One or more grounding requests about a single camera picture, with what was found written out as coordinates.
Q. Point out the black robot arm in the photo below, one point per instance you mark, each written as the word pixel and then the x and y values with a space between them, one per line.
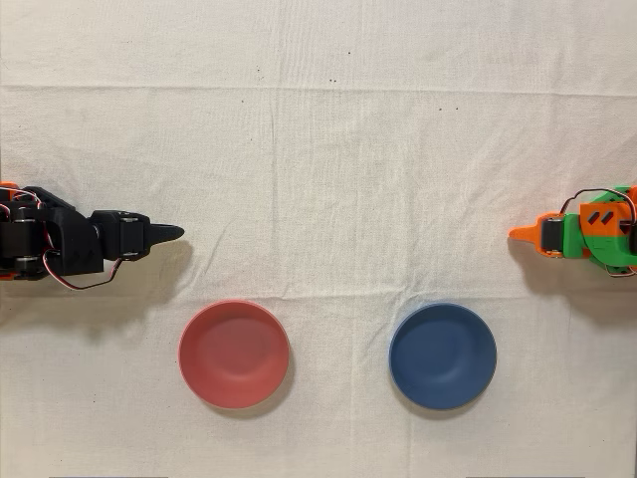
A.
pixel 69 241

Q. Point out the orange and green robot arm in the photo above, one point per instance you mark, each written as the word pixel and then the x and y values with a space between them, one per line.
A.
pixel 597 244

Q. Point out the orange base part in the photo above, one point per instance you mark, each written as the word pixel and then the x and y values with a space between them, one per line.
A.
pixel 7 185

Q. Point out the pink bowl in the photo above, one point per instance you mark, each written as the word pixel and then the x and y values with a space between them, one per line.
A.
pixel 234 353

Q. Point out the blue bowl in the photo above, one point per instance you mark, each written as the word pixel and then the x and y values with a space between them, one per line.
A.
pixel 443 356

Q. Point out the white tablecloth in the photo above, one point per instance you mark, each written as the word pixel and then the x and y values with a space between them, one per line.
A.
pixel 318 438

